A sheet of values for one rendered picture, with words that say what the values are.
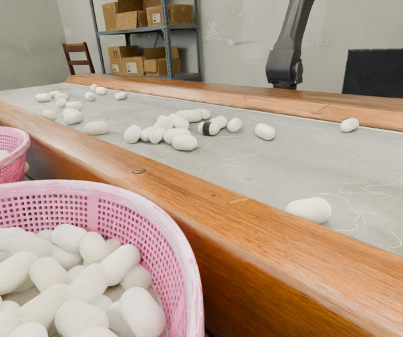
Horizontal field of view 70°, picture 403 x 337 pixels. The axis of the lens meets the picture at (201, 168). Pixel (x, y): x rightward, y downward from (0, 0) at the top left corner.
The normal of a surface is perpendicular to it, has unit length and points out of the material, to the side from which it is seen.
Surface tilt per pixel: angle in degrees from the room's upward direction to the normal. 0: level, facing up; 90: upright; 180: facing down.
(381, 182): 0
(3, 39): 90
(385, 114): 45
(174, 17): 90
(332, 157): 0
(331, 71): 90
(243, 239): 0
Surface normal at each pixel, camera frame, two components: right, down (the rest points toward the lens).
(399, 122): -0.54, -0.42
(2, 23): 0.76, 0.22
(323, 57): -0.64, 0.35
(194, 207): -0.05, -0.91
